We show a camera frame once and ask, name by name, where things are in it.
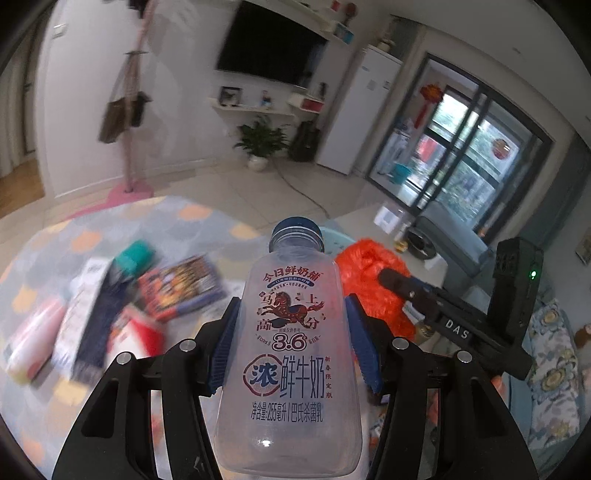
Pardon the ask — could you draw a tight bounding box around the dark blue milk carton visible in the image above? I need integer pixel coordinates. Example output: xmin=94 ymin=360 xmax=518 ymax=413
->
xmin=51 ymin=257 xmax=132 ymax=385

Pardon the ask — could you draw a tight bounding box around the orange crinkled snack bag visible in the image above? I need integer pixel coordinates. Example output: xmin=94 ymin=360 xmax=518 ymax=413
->
xmin=335 ymin=238 xmax=416 ymax=341

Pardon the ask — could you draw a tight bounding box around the clear plastic milk bottle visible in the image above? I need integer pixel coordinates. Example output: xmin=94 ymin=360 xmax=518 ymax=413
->
xmin=214 ymin=217 xmax=363 ymax=479

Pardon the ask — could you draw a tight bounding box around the teal sofa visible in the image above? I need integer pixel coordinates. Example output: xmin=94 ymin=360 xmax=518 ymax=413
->
xmin=413 ymin=201 xmax=494 ymax=296

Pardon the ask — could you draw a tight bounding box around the red white package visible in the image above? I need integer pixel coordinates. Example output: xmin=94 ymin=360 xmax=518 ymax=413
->
xmin=105 ymin=303 xmax=166 ymax=364

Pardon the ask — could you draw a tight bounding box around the pink white bottle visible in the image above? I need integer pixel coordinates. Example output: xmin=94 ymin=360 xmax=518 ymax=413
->
xmin=3 ymin=296 xmax=67 ymax=384

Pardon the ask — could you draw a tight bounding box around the black bowl on table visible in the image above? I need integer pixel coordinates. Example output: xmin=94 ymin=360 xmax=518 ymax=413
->
xmin=406 ymin=228 xmax=437 ymax=261

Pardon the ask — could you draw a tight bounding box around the colourful snack packet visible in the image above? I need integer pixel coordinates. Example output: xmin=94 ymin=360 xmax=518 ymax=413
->
xmin=138 ymin=255 xmax=225 ymax=323

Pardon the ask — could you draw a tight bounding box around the white coffee table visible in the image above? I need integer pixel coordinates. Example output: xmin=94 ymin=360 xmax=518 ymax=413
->
xmin=334 ymin=203 xmax=448 ymax=287

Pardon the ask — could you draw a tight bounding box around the teal small box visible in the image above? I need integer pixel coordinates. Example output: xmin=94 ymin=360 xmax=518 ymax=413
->
xmin=113 ymin=240 xmax=155 ymax=279

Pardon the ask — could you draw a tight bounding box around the light blue laundry basket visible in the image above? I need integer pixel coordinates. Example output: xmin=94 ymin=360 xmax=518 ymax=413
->
xmin=321 ymin=226 xmax=356 ymax=258

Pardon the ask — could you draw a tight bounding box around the blue bucket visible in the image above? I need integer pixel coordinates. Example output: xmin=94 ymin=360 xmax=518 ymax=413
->
xmin=389 ymin=162 xmax=413 ymax=185

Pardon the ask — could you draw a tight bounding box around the pink coat stand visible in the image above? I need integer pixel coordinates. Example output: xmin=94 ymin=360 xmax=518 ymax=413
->
xmin=99 ymin=1 xmax=158 ymax=205

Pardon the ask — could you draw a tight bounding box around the red chinese knot ornament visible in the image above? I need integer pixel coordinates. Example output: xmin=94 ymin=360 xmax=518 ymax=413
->
xmin=414 ymin=83 xmax=444 ymax=129

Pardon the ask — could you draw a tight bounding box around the white refrigerator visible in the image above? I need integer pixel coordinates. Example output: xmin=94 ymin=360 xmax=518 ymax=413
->
xmin=315 ymin=46 xmax=403 ymax=175

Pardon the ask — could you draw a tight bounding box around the black guitar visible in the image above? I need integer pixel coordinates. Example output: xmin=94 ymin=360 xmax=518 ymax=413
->
xmin=287 ymin=119 xmax=321 ymax=162

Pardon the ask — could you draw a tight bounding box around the white red shelf box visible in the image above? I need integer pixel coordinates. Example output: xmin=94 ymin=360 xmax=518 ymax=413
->
xmin=287 ymin=92 xmax=325 ymax=114

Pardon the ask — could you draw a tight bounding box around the potted green plant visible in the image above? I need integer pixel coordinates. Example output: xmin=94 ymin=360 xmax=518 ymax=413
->
xmin=233 ymin=115 xmax=288 ymax=172

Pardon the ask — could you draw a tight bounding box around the brown hanging handbag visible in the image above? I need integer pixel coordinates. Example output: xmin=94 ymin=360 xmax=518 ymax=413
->
xmin=98 ymin=60 xmax=152 ymax=144

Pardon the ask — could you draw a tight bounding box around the framed butterfly picture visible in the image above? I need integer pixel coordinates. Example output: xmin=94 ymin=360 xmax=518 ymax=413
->
xmin=218 ymin=86 xmax=242 ymax=107

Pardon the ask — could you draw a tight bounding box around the black floor cable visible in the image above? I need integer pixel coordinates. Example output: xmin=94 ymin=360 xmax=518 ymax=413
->
xmin=272 ymin=158 xmax=332 ymax=220

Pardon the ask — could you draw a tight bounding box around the black wall television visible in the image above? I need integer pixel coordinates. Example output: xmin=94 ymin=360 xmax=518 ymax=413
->
xmin=216 ymin=1 xmax=328 ymax=88

